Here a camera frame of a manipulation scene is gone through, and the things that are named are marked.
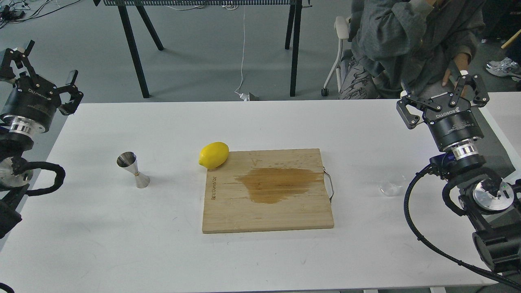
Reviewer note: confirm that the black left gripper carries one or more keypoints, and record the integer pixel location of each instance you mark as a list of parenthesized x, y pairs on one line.
[(28, 103)]

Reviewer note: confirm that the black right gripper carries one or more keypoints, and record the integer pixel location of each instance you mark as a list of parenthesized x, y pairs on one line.
[(454, 122)]

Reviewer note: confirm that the small clear glass cup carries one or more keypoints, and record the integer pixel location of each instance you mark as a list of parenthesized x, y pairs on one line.
[(393, 185)]

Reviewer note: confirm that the steel double jigger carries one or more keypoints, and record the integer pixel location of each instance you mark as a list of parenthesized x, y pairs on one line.
[(128, 161)]

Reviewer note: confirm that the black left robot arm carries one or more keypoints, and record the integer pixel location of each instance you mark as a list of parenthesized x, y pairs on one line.
[(17, 138)]

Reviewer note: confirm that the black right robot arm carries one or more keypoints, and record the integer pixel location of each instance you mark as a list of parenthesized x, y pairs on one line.
[(472, 190)]

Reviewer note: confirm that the white side table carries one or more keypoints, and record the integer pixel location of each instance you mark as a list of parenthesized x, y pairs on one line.
[(503, 114)]

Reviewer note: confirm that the person in grey hoodie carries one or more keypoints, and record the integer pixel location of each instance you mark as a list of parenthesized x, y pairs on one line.
[(412, 41)]

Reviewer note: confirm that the white office chair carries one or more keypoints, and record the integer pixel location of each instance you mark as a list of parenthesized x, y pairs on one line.
[(343, 29)]

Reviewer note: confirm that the yellow lemon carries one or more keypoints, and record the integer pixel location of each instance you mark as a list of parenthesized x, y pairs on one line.
[(213, 155)]

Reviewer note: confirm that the wooden cutting board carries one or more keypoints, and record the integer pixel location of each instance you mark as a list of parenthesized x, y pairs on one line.
[(269, 190)]

